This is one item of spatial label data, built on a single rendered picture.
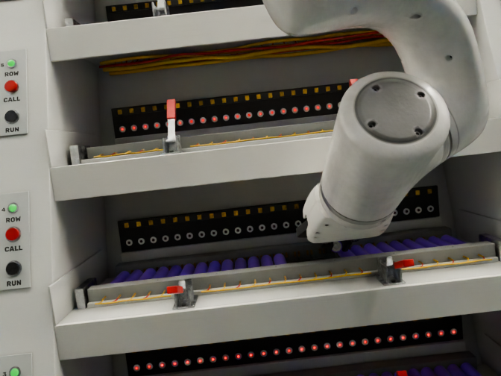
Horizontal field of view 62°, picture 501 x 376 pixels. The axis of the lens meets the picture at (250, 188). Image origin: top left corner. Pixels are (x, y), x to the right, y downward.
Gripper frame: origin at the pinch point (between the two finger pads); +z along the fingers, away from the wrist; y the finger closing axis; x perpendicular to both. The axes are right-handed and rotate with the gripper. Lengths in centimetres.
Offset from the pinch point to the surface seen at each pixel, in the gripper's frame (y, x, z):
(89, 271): 37.2, -0.3, 3.6
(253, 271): 12.4, 3.9, -1.9
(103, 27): 29.5, -29.4, -15.5
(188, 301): 20.7, 7.5, -5.3
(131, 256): 32.6, -3.7, 9.3
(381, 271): -4.1, 6.2, -3.9
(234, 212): 14.6, -8.5, 6.9
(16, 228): 41.7, -3.3, -9.2
